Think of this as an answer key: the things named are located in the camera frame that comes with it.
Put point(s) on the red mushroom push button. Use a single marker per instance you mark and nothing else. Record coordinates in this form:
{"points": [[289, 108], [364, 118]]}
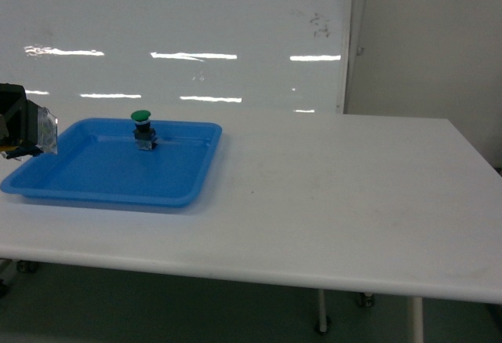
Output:
{"points": [[26, 128]]}

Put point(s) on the green mushroom push button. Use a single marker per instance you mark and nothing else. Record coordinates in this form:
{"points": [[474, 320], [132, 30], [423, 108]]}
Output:
{"points": [[144, 134]]}

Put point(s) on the blue plastic tray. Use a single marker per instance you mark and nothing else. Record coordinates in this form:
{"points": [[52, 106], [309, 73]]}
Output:
{"points": [[98, 162]]}

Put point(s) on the white whiteboard panel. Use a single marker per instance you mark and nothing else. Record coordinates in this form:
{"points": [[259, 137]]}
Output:
{"points": [[108, 57]]}

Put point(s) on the white table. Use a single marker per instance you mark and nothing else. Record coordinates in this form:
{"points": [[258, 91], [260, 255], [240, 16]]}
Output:
{"points": [[370, 209]]}

